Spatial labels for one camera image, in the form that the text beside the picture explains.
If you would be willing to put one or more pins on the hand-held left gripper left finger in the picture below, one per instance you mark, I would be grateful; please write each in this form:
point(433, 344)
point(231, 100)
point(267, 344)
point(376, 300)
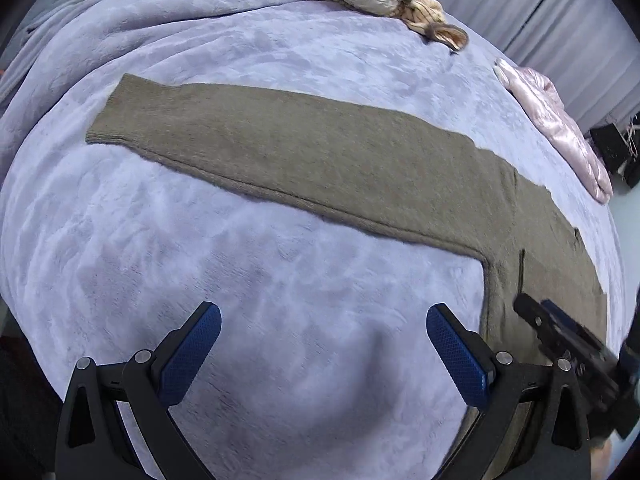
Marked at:
point(192, 355)

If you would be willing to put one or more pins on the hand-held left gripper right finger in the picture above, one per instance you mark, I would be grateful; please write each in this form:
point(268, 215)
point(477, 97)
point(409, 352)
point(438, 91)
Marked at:
point(457, 360)

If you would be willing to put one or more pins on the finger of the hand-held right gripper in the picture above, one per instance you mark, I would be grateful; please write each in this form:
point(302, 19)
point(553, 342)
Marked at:
point(542, 316)

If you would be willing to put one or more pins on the beige striped fleece robe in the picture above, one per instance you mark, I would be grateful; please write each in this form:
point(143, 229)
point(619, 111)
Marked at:
point(425, 12)

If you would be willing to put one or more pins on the grey window curtain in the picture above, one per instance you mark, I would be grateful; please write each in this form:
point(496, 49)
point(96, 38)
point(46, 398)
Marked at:
point(540, 5)

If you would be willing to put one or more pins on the lavender plush blanket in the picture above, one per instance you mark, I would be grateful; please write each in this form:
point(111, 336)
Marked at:
point(250, 310)

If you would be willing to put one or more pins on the pink satin quilted jacket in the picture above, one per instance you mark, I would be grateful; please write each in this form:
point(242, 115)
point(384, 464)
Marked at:
point(555, 120)

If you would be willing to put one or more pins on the olive brown knit sweater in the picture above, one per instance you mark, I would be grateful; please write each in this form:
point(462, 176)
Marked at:
point(350, 170)

